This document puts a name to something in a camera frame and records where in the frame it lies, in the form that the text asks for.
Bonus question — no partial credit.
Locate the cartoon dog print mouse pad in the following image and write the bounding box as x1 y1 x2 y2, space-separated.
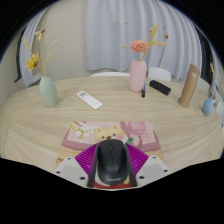
55 120 164 191

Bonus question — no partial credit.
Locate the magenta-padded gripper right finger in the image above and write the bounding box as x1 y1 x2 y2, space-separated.
123 143 171 188

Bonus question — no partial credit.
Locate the blue vase with dried flowers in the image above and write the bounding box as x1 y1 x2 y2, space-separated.
202 61 218 117

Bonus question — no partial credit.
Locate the black computer mouse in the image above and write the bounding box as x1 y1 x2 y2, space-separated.
94 138 132 186

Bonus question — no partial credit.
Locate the copper drink bottle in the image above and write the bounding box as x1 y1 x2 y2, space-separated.
177 63 201 109

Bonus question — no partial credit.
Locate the green vase with yellow flowers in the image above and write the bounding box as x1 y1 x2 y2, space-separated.
22 28 61 108

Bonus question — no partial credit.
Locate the pink vase with dried flowers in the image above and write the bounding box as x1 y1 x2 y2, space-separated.
121 22 169 93

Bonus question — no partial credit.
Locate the black rectangular case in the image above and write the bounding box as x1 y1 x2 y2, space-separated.
148 79 172 97

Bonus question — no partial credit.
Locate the narrow white curtain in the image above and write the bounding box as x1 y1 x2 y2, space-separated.
19 8 51 88

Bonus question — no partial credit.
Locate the white remote control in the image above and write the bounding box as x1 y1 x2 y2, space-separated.
76 90 104 111

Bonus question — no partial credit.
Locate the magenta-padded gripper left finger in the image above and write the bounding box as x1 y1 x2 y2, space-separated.
54 143 100 188

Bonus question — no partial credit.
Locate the dark window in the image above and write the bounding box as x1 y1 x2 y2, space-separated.
14 29 26 83
196 29 214 84

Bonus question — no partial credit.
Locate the wide white curtain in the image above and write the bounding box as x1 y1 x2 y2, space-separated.
83 0 203 81

